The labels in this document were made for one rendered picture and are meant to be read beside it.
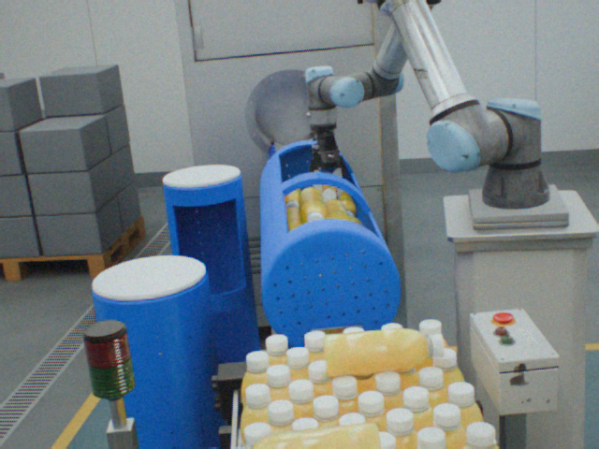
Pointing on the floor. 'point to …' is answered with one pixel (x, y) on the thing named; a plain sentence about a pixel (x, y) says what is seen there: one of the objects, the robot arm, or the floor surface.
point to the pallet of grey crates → (66, 171)
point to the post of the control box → (513, 431)
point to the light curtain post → (390, 170)
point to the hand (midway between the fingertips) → (329, 195)
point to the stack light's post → (117, 437)
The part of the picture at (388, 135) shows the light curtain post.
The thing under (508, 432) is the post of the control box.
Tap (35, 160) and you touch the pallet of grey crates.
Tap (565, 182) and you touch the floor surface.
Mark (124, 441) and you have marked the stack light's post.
